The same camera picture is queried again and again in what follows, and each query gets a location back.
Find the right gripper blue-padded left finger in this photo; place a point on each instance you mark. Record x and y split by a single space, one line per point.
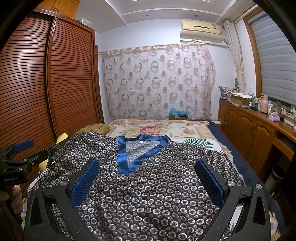
41 223

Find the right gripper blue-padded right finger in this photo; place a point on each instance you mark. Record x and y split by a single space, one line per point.
253 222

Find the navy circle-patterned satin garment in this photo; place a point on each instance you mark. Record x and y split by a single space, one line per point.
147 187

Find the person's left hand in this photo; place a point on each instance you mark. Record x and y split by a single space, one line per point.
15 195

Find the yellow plush toy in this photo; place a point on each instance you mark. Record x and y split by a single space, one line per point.
52 149

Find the wooden sideboard cabinet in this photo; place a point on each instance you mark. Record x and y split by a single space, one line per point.
254 135

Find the white palm-leaf cushion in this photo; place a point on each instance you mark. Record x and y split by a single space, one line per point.
208 144

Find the brown louvered wooden wardrobe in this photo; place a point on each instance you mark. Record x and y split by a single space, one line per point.
49 80

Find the brown gold folded cushion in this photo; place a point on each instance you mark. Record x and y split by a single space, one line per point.
100 128

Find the pink tissue pouch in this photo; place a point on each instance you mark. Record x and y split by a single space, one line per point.
274 117

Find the pink thermos bottle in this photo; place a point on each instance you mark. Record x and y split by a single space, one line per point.
264 104

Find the cardboard box on sideboard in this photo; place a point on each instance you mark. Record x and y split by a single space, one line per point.
240 99

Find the box with teal cloth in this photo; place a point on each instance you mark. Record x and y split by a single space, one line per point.
177 114

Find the sheer circle-patterned curtain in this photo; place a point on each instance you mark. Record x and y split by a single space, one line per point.
147 82

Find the grey window blind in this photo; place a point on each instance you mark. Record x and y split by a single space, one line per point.
276 57

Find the tied beige side curtain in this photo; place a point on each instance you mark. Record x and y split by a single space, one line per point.
236 53

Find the cream wall air conditioner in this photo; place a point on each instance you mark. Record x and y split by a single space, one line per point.
201 31

